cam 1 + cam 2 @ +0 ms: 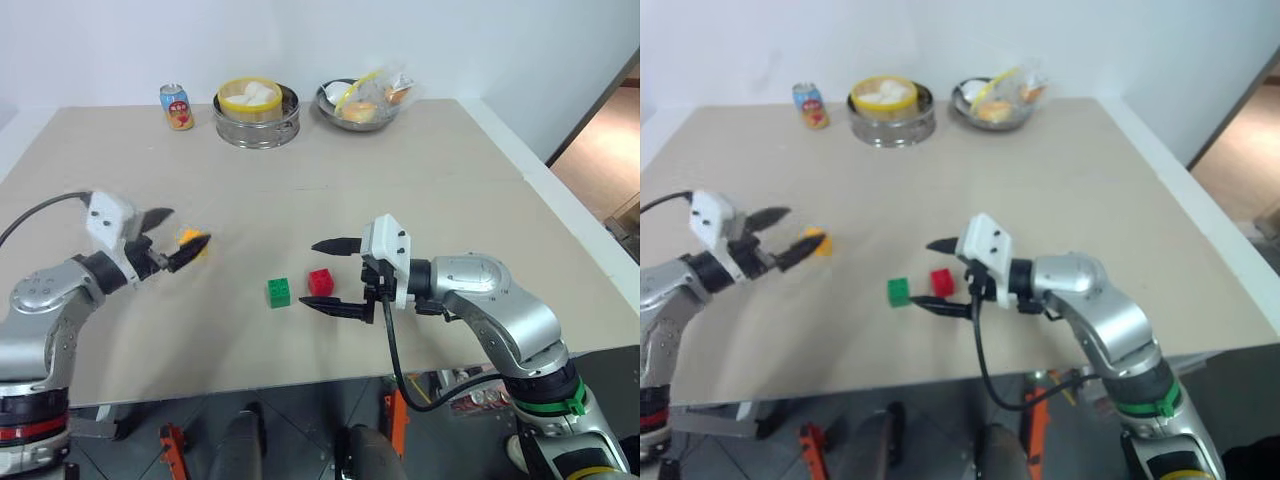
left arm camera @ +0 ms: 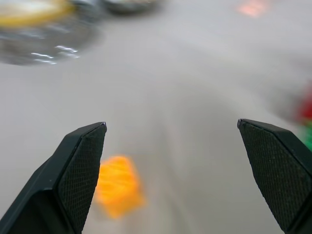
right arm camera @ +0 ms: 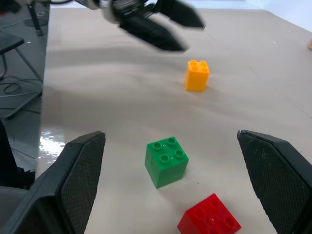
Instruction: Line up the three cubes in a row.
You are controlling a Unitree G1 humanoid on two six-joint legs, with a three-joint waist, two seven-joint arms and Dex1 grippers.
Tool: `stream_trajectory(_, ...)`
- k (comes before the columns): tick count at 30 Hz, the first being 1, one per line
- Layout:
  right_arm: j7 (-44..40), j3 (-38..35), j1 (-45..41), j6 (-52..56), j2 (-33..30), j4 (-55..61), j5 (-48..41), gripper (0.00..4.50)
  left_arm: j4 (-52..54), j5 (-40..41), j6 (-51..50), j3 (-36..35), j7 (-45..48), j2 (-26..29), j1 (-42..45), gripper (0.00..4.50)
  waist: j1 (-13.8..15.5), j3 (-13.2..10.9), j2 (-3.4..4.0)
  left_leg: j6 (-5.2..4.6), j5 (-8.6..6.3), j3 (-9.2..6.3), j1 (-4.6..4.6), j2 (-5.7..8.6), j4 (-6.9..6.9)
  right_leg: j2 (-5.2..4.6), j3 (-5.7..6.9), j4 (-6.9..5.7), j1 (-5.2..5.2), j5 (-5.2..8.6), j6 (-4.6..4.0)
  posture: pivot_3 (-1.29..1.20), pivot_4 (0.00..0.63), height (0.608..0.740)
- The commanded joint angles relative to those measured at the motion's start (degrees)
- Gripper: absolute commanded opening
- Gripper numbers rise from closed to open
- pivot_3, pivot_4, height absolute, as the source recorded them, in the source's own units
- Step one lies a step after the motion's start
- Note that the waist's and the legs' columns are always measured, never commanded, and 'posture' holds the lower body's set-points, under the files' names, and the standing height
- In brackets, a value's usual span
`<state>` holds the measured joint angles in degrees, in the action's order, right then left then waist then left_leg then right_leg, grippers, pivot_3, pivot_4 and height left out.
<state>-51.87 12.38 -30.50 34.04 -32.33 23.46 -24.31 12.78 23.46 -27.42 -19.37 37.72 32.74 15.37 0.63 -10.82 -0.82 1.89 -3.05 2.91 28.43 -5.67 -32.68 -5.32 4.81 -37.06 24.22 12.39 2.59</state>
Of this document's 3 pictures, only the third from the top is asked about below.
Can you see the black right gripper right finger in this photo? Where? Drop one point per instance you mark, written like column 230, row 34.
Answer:
column 275, row 175

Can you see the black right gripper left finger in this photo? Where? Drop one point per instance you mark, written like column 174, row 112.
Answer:
column 73, row 175

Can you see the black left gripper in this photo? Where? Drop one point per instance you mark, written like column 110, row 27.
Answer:
column 134, row 8

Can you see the orange toy brick cube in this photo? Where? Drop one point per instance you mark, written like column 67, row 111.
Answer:
column 197, row 76

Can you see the dark rounded robot part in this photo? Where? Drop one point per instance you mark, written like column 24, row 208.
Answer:
column 9, row 158

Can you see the red toy brick cube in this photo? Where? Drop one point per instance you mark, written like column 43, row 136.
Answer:
column 209, row 217

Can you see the green toy brick cube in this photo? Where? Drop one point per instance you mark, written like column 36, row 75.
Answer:
column 165, row 162

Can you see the black stand with round base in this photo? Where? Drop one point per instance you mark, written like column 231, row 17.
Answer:
column 36, row 20

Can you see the small orange object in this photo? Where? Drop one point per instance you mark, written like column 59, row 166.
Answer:
column 310, row 44

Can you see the black chair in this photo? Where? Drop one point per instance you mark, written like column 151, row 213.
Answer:
column 11, row 44

